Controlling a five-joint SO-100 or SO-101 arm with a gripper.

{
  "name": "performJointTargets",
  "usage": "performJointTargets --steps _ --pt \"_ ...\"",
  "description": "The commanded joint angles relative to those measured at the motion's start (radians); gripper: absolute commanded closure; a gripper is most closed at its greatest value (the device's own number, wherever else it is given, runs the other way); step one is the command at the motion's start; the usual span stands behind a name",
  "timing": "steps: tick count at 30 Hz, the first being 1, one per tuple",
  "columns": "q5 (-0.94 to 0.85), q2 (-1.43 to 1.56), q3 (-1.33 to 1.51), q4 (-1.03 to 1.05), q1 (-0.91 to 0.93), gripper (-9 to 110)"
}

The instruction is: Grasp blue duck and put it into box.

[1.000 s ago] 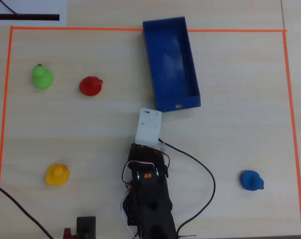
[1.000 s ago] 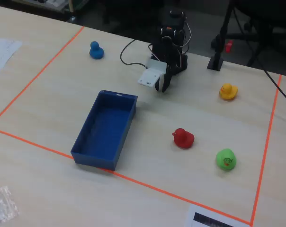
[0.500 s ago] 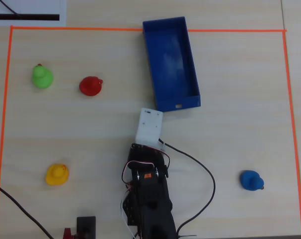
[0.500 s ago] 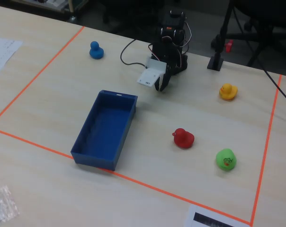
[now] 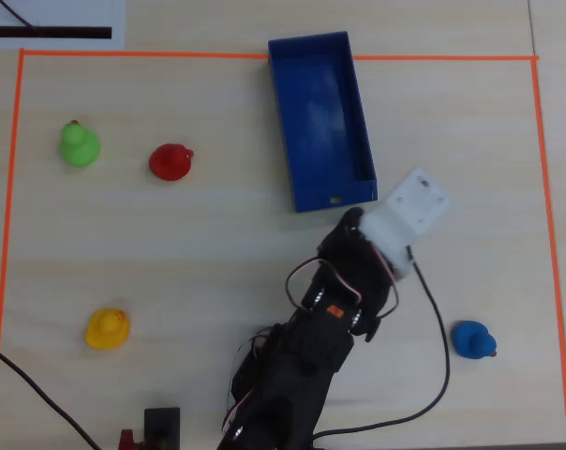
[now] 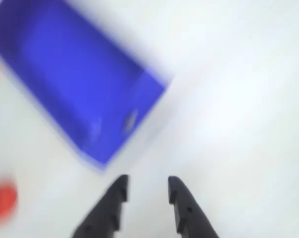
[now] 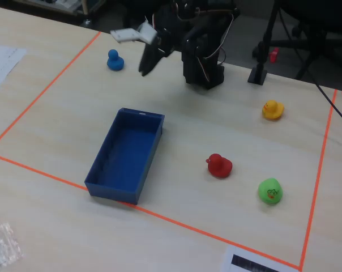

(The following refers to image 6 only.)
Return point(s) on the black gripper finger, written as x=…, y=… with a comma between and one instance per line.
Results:
x=189, y=210
x=103, y=210

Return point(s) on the red round object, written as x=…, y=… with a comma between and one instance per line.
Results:
x=2, y=198

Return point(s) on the blue plastic box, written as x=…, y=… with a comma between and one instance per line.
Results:
x=75, y=81

